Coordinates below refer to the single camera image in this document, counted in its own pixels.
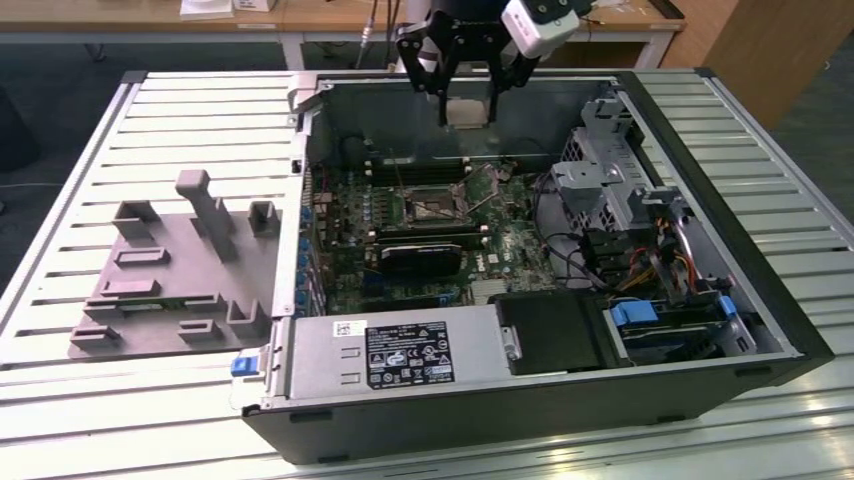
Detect black wire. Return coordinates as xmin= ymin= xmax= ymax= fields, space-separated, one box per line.
xmin=539 ymin=234 xmax=610 ymax=292

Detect small black graphics card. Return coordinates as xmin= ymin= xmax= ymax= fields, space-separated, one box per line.
xmin=377 ymin=243 xmax=463 ymax=279

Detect metal socket cover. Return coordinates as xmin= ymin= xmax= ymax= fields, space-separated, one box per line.
xmin=458 ymin=162 xmax=516 ymax=214

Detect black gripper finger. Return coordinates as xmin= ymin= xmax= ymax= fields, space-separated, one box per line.
xmin=484 ymin=35 xmax=543 ymax=124
xmin=395 ymin=22 xmax=463 ymax=127

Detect yellow and orange wire bundle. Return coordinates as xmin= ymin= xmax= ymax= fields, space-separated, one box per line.
xmin=626 ymin=214 xmax=703 ymax=301

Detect black expansion slot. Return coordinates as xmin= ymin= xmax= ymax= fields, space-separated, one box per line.
xmin=376 ymin=224 xmax=482 ymax=239
xmin=376 ymin=234 xmax=486 ymax=250

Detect blue disk carrier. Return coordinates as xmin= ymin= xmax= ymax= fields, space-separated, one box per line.
xmin=610 ymin=298 xmax=662 ymax=330

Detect black plastic shroud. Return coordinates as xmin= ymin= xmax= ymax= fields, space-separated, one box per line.
xmin=490 ymin=291 xmax=619 ymax=376

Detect green motherboard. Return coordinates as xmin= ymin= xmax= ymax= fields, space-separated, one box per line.
xmin=303 ymin=159 xmax=559 ymax=319

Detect grey parts rack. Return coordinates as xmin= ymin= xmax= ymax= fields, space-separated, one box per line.
xmin=68 ymin=169 xmax=285 ymax=362

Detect silver CPU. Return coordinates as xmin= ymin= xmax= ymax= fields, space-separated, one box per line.
xmin=446 ymin=98 xmax=492 ymax=130

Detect black open PC case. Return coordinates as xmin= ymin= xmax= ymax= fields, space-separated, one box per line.
xmin=240 ymin=69 xmax=835 ymax=466

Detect small silver heatsink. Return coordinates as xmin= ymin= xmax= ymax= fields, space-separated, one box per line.
xmin=470 ymin=280 xmax=510 ymax=304

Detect wooden desk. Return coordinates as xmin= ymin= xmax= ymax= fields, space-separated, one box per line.
xmin=0 ymin=0 xmax=688 ymax=70

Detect wooden cabinet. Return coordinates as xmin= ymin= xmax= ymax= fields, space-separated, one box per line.
xmin=659 ymin=0 xmax=854 ymax=132

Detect disk bay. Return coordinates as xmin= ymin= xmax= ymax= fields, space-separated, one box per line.
xmin=603 ymin=294 xmax=756 ymax=366

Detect grey metal drive cage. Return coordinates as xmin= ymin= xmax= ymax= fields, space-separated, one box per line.
xmin=550 ymin=97 xmax=688 ymax=234

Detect green RAM stick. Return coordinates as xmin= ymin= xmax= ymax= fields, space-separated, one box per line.
xmin=116 ymin=296 xmax=219 ymax=309

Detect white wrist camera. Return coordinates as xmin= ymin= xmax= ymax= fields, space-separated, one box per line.
xmin=499 ymin=0 xmax=580 ymax=59

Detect thin black hanging cables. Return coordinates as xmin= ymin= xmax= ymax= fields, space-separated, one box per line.
xmin=352 ymin=0 xmax=403 ymax=69

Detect grey power supply unit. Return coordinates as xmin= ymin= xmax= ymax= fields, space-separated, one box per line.
xmin=283 ymin=305 xmax=519 ymax=401

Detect CPU socket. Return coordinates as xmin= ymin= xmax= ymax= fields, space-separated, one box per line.
xmin=399 ymin=187 xmax=468 ymax=229

